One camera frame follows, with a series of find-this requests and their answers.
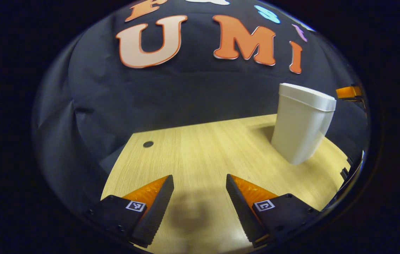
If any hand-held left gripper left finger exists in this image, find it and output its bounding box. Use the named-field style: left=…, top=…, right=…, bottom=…
left=87, top=175, right=174, bottom=248

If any wooden desktop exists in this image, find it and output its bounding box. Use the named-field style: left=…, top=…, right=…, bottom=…
left=100, top=114, right=351, bottom=254

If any black backdrop cloth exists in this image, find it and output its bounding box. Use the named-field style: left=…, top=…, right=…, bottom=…
left=32, top=0, right=369, bottom=212

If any white desktop garbage bin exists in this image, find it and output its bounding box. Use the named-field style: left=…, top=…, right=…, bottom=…
left=271, top=83, right=337, bottom=165

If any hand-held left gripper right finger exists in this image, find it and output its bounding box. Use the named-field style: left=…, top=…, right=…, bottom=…
left=226, top=174, right=322, bottom=248

